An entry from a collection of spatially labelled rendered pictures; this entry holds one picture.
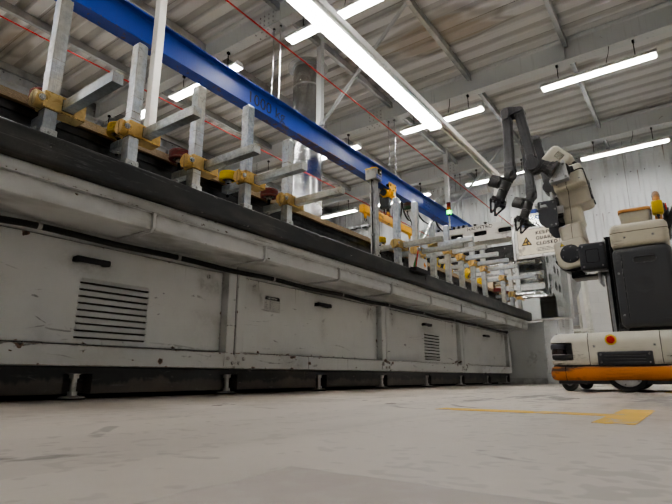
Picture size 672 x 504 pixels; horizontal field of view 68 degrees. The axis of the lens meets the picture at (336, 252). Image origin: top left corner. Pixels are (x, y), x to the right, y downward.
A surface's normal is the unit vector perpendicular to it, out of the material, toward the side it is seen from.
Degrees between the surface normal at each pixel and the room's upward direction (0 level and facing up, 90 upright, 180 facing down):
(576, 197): 90
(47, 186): 90
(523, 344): 90
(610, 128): 90
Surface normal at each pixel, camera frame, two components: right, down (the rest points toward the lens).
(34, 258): 0.81, -0.13
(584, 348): -0.56, -0.20
